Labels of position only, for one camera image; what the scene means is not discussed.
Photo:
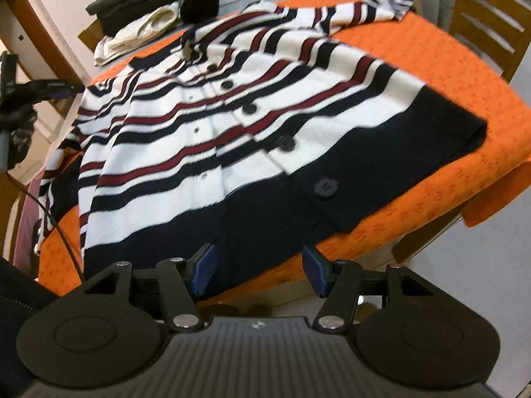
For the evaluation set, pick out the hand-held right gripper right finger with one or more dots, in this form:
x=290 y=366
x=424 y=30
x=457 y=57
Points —
x=316 y=271

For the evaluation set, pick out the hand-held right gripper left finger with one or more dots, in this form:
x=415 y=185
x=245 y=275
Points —
x=204 y=271

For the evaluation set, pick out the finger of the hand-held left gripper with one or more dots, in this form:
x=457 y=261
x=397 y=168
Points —
x=54 y=87

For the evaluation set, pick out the striped knit sweater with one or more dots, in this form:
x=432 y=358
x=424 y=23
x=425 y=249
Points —
x=249 y=153

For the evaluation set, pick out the person's left hand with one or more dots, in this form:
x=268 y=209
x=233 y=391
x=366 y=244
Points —
x=24 y=141

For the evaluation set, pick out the black folded garment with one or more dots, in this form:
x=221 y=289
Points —
x=124 y=18

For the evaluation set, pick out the white quilted jacket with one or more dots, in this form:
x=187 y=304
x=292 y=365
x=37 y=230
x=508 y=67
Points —
x=141 y=29

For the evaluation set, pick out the pink fabric basket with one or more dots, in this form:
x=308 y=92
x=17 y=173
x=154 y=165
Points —
x=29 y=232

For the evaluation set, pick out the black rolled garment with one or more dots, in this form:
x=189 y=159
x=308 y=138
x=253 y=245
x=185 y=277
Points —
x=200 y=6

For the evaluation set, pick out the orange patterned mat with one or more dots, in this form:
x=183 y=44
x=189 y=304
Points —
x=477 y=91

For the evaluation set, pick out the wooden door frame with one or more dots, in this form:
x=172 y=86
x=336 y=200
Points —
x=37 y=29

